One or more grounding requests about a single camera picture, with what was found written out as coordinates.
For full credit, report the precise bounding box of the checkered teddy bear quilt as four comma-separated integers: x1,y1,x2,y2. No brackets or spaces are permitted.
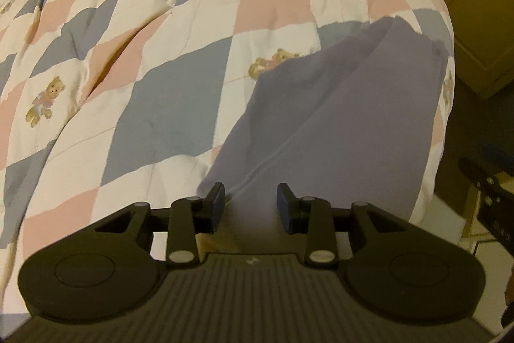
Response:
0,0,456,317

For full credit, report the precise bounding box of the purple garment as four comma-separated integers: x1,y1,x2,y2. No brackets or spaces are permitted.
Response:
196,15,449,247

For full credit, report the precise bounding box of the wooden cabinet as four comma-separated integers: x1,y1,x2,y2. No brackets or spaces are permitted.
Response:
433,0,514,99

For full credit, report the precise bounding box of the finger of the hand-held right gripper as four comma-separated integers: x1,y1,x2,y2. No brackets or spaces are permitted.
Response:
458,155,514,249

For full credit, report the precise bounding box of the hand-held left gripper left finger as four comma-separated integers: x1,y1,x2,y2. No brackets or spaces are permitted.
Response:
93,182,226,269

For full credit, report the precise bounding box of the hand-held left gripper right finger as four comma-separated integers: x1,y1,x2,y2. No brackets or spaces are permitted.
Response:
276,183,411,268

